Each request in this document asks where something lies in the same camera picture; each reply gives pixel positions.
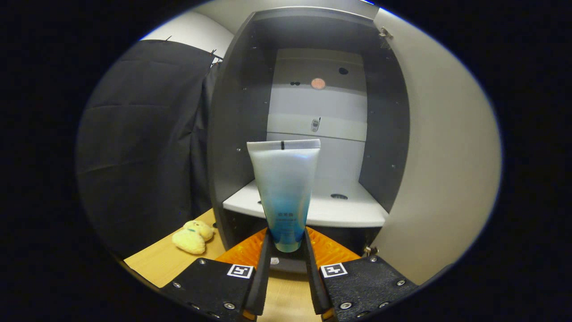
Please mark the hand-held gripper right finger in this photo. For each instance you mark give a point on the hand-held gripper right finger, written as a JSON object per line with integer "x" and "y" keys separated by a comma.
{"x": 315, "y": 281}

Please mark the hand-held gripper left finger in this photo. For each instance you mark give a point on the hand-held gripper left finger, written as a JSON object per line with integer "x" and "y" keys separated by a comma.
{"x": 259, "y": 286}

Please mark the white and blue tube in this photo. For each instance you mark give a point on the white and blue tube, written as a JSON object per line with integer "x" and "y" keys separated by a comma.
{"x": 283, "y": 188}

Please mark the beige cabinet door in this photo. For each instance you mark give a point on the beige cabinet door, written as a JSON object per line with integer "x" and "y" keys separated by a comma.
{"x": 447, "y": 156}

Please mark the metal door hinge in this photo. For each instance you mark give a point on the metal door hinge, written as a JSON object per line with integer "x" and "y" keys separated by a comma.
{"x": 370, "y": 250}
{"x": 385, "y": 35}

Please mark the white cabinet shelf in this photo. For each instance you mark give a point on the white cabinet shelf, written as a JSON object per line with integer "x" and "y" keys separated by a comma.
{"x": 348, "y": 210}

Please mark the yellow plush toy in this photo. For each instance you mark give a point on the yellow plush toy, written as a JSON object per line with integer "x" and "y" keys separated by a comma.
{"x": 192, "y": 239}

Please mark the dark grey cabinet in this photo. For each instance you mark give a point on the dark grey cabinet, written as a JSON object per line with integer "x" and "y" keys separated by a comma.
{"x": 237, "y": 134}

